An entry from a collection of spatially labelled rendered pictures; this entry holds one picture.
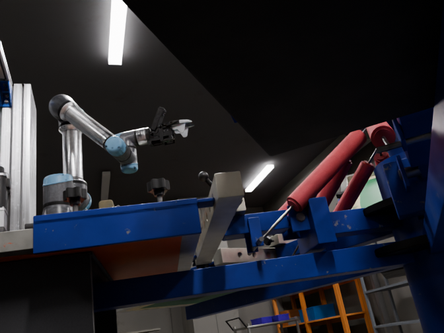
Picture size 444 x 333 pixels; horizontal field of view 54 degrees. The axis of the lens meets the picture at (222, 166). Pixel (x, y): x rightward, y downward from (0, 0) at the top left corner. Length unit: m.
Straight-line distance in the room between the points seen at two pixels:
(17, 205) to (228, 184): 1.36
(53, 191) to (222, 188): 1.14
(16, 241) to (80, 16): 3.36
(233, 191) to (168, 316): 8.34
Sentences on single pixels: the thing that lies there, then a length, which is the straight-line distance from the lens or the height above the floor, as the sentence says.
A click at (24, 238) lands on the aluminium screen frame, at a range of 0.87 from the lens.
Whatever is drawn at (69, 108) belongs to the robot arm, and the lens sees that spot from 2.01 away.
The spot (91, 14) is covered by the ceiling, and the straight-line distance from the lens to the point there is 4.09.
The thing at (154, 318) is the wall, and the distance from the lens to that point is 9.07.
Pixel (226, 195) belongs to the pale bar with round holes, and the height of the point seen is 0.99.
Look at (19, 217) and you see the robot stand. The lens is 2.03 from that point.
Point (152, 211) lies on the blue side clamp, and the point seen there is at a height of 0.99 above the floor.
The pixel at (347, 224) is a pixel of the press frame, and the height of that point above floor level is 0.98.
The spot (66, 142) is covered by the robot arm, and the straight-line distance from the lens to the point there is 2.10.
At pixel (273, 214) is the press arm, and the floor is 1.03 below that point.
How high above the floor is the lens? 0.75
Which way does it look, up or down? 22 degrees up
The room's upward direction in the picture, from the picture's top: 10 degrees counter-clockwise
